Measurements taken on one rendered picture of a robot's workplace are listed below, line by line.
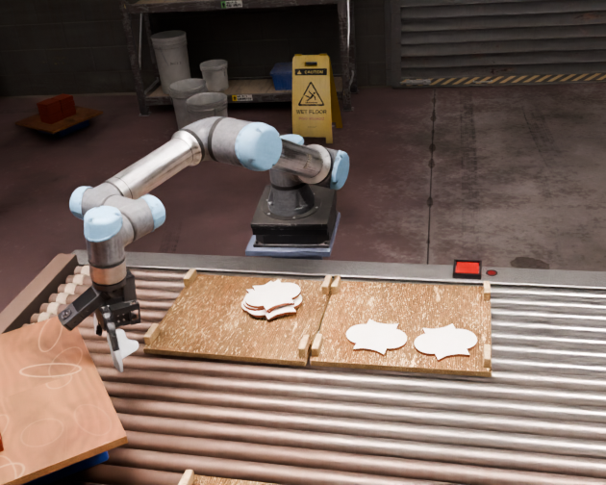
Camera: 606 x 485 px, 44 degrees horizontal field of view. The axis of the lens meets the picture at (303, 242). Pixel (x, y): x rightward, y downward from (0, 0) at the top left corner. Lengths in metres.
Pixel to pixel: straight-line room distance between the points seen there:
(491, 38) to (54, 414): 5.41
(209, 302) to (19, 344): 0.49
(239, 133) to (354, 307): 0.53
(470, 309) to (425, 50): 4.71
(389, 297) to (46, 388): 0.86
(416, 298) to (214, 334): 0.52
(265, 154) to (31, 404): 0.78
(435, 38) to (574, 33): 1.09
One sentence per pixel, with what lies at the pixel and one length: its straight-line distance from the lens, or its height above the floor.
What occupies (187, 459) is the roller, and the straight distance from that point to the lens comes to 1.61.
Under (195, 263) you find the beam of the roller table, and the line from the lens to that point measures 2.26.
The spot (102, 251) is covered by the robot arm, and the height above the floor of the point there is 1.30.
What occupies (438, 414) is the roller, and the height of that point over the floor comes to 0.92.
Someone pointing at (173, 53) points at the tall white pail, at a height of 0.48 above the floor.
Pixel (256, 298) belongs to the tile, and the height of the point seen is 0.97.
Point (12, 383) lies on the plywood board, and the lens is 1.74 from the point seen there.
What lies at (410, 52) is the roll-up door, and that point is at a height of 0.30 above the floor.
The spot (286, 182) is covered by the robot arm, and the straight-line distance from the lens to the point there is 2.31.
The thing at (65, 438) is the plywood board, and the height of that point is 1.04.
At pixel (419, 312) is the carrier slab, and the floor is 0.94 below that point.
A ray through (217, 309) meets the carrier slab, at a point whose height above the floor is 0.94.
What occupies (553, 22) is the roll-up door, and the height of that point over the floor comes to 0.50.
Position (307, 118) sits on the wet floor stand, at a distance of 5.48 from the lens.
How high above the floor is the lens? 2.02
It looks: 29 degrees down
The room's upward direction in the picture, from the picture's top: 5 degrees counter-clockwise
